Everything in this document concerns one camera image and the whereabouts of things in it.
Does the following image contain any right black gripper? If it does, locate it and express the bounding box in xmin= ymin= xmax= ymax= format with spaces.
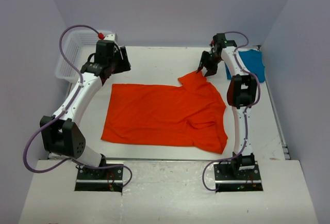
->
xmin=197 ymin=51 xmax=223 ymax=78

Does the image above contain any orange t shirt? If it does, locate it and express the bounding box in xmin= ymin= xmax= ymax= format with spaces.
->
xmin=101 ymin=72 xmax=227 ymax=154

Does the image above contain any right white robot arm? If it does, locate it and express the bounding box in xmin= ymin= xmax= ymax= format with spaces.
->
xmin=197 ymin=32 xmax=260 ymax=179

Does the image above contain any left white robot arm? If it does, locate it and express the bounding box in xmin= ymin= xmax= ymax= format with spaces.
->
xmin=40 ymin=40 xmax=131 ymax=179

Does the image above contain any blue folded t shirt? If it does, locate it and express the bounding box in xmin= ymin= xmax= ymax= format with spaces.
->
xmin=221 ymin=47 xmax=265 ymax=83

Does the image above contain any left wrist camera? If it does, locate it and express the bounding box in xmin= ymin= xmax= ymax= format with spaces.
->
xmin=98 ymin=30 xmax=118 ymax=43

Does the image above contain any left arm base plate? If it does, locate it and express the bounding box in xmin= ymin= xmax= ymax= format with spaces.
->
xmin=74 ymin=161 xmax=124 ymax=193

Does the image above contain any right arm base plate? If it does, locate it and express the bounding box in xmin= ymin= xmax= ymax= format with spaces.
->
xmin=213 ymin=163 xmax=263 ymax=193

